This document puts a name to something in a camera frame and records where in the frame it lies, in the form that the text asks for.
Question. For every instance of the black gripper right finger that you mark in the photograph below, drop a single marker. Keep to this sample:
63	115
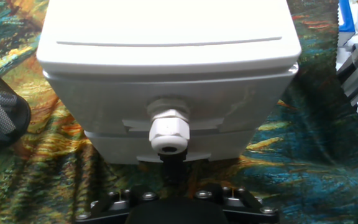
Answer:
238	202

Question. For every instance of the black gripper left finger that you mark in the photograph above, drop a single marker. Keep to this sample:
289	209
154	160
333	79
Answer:
117	203

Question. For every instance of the sunflower painting cloth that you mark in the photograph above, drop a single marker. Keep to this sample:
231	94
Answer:
291	186

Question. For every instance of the black mesh pen holder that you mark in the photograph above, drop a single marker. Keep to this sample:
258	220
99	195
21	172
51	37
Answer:
2	118

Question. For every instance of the blue plastic object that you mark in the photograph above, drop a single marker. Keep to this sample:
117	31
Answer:
346	15

